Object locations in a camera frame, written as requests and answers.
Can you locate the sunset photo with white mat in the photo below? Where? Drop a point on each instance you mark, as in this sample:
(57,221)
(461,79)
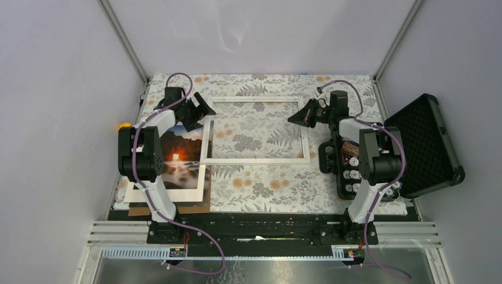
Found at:
(182,148)

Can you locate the floral patterned table mat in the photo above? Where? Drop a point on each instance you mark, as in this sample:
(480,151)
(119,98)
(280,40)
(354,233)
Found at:
(261,130)

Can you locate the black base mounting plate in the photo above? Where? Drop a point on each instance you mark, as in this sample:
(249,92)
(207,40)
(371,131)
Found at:
(261,235)

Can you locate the white picture frame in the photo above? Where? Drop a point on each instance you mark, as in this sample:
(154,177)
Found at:
(206,161)

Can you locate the aluminium rail frame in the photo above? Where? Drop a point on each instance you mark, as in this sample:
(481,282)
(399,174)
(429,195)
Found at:
(128,240)

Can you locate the brown backing board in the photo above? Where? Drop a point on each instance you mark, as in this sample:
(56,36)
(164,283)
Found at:
(196,207)

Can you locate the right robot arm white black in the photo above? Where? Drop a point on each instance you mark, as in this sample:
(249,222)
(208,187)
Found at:
(381,159)

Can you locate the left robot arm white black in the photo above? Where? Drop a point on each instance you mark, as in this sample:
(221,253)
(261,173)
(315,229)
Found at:
(140,156)

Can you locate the yellow blue toy car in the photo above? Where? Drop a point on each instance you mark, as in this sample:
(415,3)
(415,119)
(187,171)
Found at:
(123,125)

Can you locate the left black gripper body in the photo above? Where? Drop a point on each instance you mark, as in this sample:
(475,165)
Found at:
(190,113)

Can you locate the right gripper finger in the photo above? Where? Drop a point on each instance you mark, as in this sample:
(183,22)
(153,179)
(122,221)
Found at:
(307,111)
(308,122)

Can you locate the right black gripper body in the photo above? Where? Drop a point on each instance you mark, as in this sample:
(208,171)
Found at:
(321,114)

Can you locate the brown playing card box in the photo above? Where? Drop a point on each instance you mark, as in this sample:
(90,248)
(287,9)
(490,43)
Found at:
(350,149)

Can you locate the black foam lined case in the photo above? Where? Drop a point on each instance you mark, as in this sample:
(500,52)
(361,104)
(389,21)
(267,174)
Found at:
(432,163)

